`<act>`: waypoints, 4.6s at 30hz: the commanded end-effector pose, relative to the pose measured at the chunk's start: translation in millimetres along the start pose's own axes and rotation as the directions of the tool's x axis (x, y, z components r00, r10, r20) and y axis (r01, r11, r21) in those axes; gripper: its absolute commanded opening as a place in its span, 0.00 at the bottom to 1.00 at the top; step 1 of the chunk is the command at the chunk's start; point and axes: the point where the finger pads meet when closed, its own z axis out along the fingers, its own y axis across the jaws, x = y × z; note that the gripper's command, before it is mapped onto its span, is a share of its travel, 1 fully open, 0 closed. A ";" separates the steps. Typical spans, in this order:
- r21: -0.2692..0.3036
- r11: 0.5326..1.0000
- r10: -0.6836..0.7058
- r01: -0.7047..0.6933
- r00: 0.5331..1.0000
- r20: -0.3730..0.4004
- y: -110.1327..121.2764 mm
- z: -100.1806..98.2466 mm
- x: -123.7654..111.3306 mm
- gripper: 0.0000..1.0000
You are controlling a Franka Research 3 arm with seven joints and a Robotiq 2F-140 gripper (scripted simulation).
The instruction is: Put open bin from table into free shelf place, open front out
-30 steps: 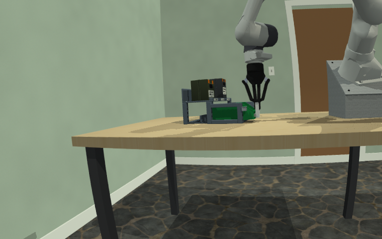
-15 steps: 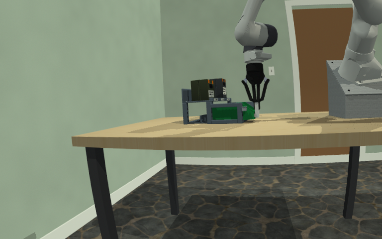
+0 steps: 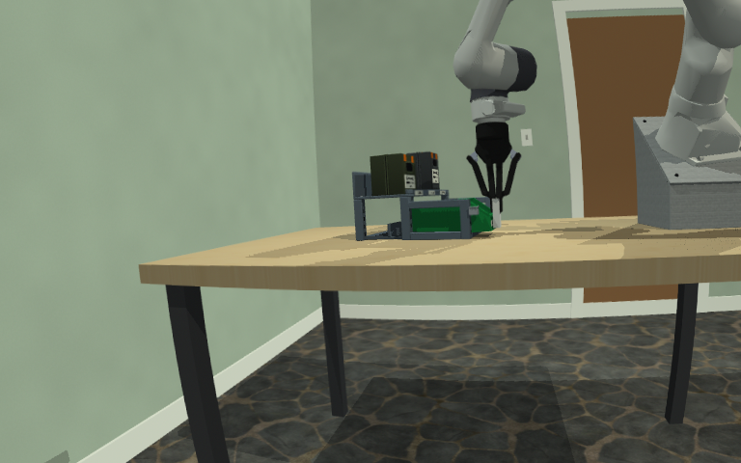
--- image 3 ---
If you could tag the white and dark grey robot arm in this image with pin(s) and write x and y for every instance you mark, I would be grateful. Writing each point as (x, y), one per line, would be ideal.
(696, 127)

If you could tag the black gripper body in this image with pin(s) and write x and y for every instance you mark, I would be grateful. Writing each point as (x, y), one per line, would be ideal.
(491, 136)

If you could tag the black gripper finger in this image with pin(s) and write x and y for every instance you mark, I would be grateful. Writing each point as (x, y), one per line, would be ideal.
(515, 157)
(473, 159)

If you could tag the black tool case with orange latches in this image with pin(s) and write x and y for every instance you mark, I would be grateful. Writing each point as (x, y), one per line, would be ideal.
(427, 173)

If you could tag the olive green case with orange latches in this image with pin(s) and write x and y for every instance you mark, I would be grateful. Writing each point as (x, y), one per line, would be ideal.
(392, 174)

